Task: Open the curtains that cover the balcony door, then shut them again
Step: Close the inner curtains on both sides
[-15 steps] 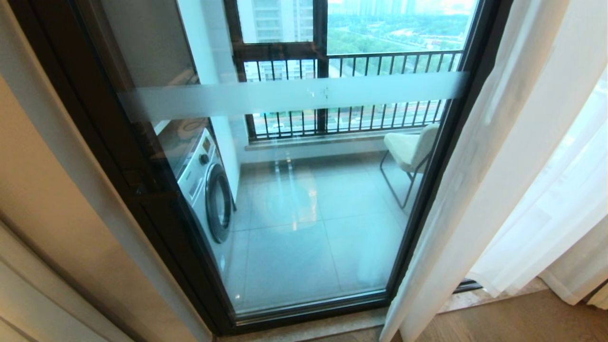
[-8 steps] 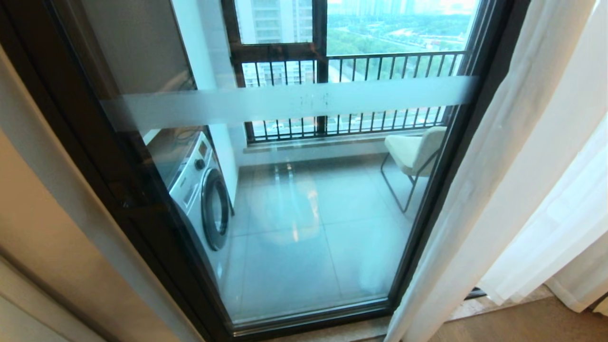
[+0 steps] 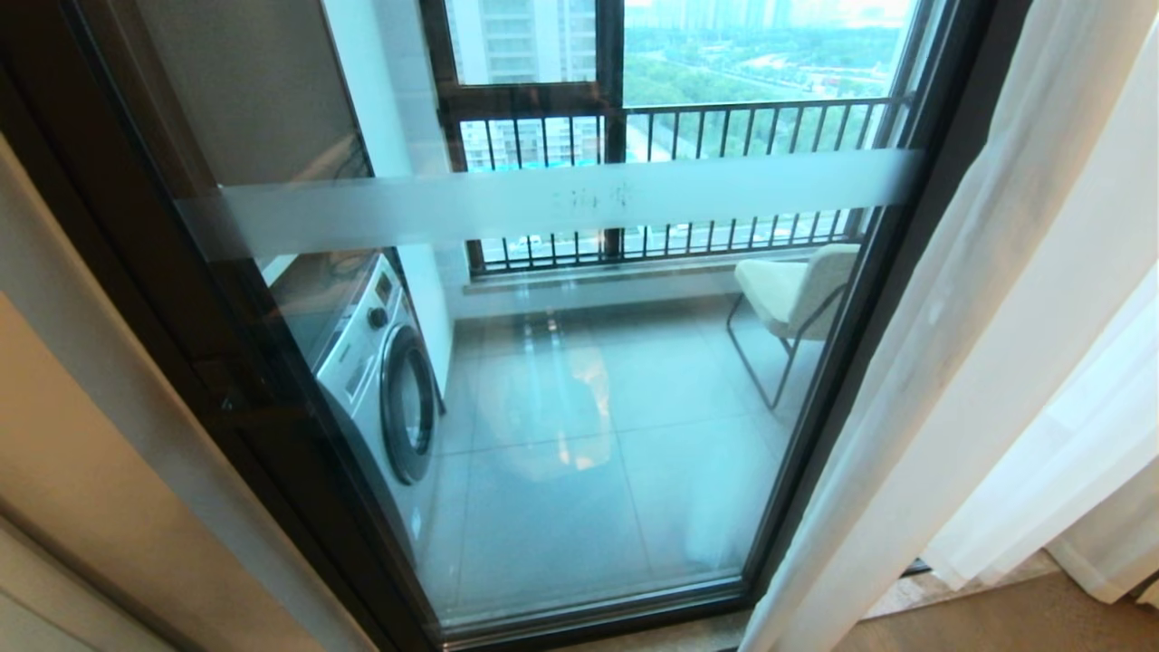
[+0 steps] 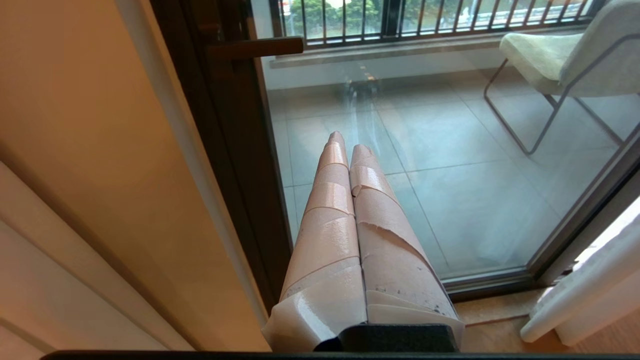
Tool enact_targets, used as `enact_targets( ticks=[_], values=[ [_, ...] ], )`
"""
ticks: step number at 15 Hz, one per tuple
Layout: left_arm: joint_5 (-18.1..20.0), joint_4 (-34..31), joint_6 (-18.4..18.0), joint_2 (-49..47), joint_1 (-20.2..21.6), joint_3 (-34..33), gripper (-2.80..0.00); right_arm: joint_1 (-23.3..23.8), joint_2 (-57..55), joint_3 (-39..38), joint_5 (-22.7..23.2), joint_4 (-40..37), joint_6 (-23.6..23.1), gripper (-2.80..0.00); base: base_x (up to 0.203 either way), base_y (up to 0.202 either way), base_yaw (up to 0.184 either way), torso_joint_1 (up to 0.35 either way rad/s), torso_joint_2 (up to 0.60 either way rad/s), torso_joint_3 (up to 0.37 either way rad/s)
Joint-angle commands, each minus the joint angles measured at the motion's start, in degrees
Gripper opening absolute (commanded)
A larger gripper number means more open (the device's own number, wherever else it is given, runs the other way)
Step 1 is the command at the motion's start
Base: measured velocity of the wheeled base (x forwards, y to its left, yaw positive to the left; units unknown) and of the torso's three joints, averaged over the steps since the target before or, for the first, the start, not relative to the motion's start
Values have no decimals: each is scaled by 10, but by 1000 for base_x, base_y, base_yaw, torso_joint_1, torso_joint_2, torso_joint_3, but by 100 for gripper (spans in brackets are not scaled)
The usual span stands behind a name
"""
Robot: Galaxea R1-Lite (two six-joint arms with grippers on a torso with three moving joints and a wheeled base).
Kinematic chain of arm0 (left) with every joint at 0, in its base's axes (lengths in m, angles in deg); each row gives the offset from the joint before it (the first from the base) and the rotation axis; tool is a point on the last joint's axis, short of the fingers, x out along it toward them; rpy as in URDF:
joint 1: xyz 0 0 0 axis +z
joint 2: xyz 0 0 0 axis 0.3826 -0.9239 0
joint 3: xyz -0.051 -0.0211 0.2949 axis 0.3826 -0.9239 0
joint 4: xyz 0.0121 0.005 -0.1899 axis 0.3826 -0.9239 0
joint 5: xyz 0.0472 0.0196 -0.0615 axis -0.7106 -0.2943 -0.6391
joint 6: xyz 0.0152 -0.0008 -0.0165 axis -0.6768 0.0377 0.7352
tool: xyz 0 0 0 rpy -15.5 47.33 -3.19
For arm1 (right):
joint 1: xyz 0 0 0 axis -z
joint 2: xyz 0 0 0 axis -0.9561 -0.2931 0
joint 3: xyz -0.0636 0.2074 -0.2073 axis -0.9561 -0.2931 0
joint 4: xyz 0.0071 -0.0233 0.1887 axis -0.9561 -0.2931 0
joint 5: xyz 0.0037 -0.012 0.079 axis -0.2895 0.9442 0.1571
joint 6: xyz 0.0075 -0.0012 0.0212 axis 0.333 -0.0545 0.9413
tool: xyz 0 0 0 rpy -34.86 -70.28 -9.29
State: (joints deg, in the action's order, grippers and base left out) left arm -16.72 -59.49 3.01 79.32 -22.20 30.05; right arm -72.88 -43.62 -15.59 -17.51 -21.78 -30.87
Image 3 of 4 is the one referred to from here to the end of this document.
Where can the dark metal balcony railing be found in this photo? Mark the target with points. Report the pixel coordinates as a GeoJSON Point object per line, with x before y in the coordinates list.
{"type": "Point", "coordinates": [724, 122]}

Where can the cream chair metal legs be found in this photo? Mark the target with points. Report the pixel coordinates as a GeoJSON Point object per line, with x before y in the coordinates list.
{"type": "Point", "coordinates": [788, 294]}

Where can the white washing machine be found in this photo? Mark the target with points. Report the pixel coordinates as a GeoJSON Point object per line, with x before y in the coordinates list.
{"type": "Point", "coordinates": [362, 362]}

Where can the white sheer curtain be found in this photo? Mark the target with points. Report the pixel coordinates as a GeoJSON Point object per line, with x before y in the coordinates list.
{"type": "Point", "coordinates": [951, 362]}

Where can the beige thick curtain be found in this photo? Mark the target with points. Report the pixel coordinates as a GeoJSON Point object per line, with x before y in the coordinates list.
{"type": "Point", "coordinates": [81, 471]}

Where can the dark balcony window frame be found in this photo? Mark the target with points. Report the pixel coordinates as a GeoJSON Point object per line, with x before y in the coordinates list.
{"type": "Point", "coordinates": [608, 54]}

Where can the glass balcony door dark frame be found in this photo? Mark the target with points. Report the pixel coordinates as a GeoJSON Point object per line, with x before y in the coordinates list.
{"type": "Point", "coordinates": [272, 435]}

